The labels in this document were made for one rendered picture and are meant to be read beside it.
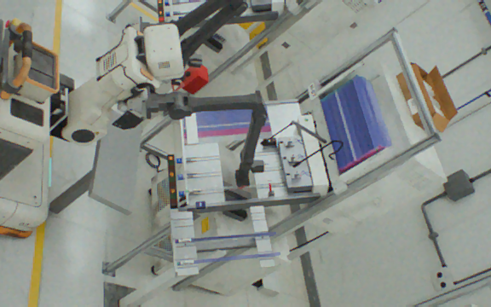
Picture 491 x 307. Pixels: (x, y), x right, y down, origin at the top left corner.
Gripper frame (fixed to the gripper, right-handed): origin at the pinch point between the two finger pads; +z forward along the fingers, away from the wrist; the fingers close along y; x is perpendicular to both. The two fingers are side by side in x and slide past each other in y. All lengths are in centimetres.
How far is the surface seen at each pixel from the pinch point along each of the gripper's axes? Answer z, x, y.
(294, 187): -7.0, -27.3, -6.1
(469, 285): -47, -78, -83
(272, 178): -0.3, -18.1, 4.5
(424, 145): -50, -81, -14
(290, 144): -9.1, -29.4, 20.8
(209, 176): 3.1, 15.8, 10.2
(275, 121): -1, -26, 44
